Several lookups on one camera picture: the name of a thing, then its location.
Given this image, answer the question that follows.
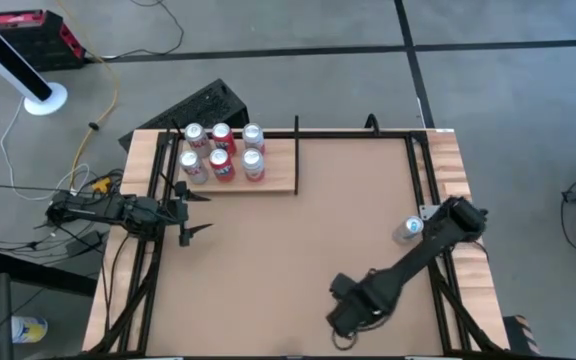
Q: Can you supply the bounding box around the yellow cable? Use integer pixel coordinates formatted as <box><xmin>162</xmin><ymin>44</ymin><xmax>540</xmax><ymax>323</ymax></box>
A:
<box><xmin>56</xmin><ymin>0</ymin><xmax>120</xmax><ymax>191</ymax></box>

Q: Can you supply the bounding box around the black clamp handle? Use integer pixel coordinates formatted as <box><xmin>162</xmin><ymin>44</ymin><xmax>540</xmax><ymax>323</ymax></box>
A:
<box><xmin>364</xmin><ymin>113</ymin><xmax>383</xmax><ymax>137</ymax></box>

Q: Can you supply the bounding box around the black perforated crate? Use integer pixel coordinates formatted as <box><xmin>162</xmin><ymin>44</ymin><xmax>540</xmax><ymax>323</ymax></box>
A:
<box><xmin>117</xmin><ymin>78</ymin><xmax>250</xmax><ymax>152</ymax></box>

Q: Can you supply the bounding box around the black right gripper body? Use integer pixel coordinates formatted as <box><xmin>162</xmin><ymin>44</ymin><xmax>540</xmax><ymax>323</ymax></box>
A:
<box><xmin>330</xmin><ymin>272</ymin><xmax>404</xmax><ymax>331</ymax></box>

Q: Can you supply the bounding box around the black table frame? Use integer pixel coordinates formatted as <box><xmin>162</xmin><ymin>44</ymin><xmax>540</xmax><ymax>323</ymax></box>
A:
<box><xmin>82</xmin><ymin>128</ymin><xmax>509</xmax><ymax>357</ymax></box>

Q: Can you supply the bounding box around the blue Red Bull can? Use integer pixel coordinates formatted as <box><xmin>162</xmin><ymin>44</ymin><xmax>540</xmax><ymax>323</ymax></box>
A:
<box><xmin>391</xmin><ymin>215</ymin><xmax>425</xmax><ymax>246</ymax></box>

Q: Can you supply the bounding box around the white floor cable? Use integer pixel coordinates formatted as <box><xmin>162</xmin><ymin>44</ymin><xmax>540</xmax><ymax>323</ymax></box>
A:
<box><xmin>0</xmin><ymin>97</ymin><xmax>92</xmax><ymax>202</ymax></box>

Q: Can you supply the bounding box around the pink Spindrift can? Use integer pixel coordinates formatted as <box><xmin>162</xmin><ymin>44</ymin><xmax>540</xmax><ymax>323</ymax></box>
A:
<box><xmin>241</xmin><ymin>147</ymin><xmax>267</xmax><ymax>183</ymax></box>

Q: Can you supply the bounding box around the red Fanta strawberry can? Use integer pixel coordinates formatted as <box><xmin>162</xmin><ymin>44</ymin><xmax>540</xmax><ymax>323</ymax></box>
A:
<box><xmin>211</xmin><ymin>122</ymin><xmax>238</xmax><ymax>157</ymax></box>
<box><xmin>208</xmin><ymin>148</ymin><xmax>236</xmax><ymax>183</ymax></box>

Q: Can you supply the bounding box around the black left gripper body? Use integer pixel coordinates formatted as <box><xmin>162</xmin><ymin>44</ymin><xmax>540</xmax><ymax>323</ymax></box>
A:
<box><xmin>165</xmin><ymin>180</ymin><xmax>192</xmax><ymax>247</ymax></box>

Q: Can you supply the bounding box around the red black toolbox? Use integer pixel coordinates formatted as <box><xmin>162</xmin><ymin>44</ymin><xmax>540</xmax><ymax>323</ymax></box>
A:
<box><xmin>0</xmin><ymin>9</ymin><xmax>88</xmax><ymax>72</ymax></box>

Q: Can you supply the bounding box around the black orange striped block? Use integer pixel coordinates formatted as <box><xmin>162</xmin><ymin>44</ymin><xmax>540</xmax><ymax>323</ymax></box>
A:
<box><xmin>501</xmin><ymin>313</ymin><xmax>539</xmax><ymax>357</ymax></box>

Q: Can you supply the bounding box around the silver Diet Coke can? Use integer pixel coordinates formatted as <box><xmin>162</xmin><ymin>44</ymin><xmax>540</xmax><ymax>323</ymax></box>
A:
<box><xmin>178</xmin><ymin>149</ymin><xmax>210</xmax><ymax>185</ymax></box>
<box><xmin>184</xmin><ymin>122</ymin><xmax>214</xmax><ymax>160</ymax></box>

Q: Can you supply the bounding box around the black floor cable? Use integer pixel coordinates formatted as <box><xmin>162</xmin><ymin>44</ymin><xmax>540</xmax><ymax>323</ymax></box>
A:
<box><xmin>85</xmin><ymin>0</ymin><xmax>186</xmax><ymax>64</ymax></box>

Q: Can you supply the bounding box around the white floor stand pole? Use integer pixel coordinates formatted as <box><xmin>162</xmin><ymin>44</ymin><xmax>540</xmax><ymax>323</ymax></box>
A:
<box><xmin>0</xmin><ymin>3</ymin><xmax>69</xmax><ymax>117</ymax></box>

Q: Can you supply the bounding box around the wooden shelf board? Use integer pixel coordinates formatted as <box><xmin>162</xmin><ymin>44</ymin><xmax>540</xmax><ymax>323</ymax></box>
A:
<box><xmin>180</xmin><ymin>138</ymin><xmax>297</xmax><ymax>195</ymax></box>

